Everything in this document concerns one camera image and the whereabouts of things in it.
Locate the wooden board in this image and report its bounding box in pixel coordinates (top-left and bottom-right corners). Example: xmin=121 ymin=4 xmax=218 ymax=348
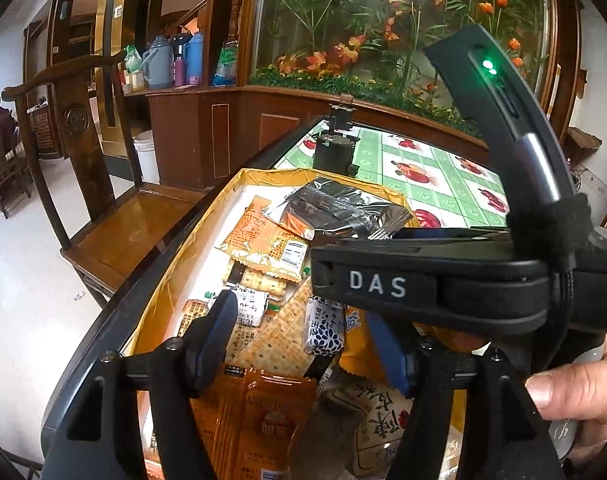
xmin=566 ymin=127 xmax=604 ymax=161

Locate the clear cracker packet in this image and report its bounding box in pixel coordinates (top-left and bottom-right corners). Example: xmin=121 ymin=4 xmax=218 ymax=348
xmin=228 ymin=280 xmax=344 ymax=376
xmin=176 ymin=300 xmax=209 ymax=338
xmin=223 ymin=260 xmax=289 ymax=306

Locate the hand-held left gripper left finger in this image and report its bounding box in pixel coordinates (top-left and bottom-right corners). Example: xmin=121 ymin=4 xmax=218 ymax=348
xmin=40 ymin=290 xmax=239 ymax=480

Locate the white patterned candy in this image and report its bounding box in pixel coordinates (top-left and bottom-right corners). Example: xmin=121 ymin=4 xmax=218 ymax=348
xmin=303 ymin=296 xmax=347 ymax=357
xmin=230 ymin=285 xmax=269 ymax=328

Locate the yellow box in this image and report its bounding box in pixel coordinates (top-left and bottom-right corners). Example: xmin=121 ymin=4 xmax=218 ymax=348
xmin=123 ymin=167 xmax=464 ymax=480

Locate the yellow snack packet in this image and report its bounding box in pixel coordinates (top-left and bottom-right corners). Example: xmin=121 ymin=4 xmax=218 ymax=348
xmin=336 ymin=310 xmax=399 ymax=391

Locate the flat silver foil packet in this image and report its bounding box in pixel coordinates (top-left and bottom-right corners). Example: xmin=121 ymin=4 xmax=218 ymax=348
xmin=286 ymin=392 xmax=369 ymax=480

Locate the silver foil snack bag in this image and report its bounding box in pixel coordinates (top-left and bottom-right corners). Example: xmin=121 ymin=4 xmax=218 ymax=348
xmin=260 ymin=177 xmax=414 ymax=241

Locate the black thermos jug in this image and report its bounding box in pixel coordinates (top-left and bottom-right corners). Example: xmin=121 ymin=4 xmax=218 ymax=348
xmin=170 ymin=32 xmax=194 ymax=61

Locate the white printed snack packet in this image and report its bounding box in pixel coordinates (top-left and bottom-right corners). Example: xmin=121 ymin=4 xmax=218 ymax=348
xmin=328 ymin=370 xmax=434 ymax=480

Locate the orange snack packet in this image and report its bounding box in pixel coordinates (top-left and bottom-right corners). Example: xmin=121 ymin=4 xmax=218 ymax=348
xmin=216 ymin=195 xmax=311 ymax=283
xmin=190 ymin=370 xmax=249 ymax=480
xmin=230 ymin=367 xmax=319 ymax=480

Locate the blue-green plastic bag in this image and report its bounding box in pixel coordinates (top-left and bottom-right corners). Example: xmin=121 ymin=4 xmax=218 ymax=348
xmin=212 ymin=40 xmax=240 ymax=87

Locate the black stand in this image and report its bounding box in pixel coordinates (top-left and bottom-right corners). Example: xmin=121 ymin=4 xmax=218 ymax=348
xmin=328 ymin=95 xmax=357 ymax=136

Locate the wooden armchair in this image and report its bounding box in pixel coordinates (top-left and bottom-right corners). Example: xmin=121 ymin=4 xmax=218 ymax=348
xmin=0 ymin=50 xmax=209 ymax=308

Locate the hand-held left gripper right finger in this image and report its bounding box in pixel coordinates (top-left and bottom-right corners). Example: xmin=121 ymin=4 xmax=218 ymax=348
xmin=366 ymin=310 xmax=567 ymax=480

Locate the person's right hand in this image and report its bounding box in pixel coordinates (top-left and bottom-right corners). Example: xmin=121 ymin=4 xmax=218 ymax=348
xmin=525 ymin=332 xmax=607 ymax=466

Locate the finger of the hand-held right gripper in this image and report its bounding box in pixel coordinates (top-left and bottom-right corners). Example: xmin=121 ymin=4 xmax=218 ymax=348
xmin=311 ymin=226 xmax=514 ymax=252

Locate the grey-blue thermos jug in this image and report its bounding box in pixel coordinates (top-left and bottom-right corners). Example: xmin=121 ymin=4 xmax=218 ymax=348
xmin=142 ymin=35 xmax=175 ymax=90

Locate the white bucket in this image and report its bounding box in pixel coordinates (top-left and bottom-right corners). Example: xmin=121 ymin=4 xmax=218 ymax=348
xmin=133 ymin=130 xmax=161 ymax=186

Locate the small wooden chair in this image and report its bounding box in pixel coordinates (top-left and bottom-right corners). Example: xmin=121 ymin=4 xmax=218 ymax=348
xmin=0 ymin=142 xmax=34 ymax=221

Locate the green floral tablecloth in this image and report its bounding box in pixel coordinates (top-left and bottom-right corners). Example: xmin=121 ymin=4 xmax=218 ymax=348
xmin=283 ymin=125 xmax=514 ymax=231

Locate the black device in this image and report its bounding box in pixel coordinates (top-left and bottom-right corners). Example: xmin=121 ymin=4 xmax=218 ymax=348
xmin=311 ymin=132 xmax=361 ymax=177

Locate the green and white bag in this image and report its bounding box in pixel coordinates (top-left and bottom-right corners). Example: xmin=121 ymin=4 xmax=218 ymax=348
xmin=124 ymin=45 xmax=144 ymax=76

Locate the blue thermos jug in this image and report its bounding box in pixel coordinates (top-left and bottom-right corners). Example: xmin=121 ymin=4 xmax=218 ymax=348
xmin=187 ymin=31 xmax=205 ymax=78

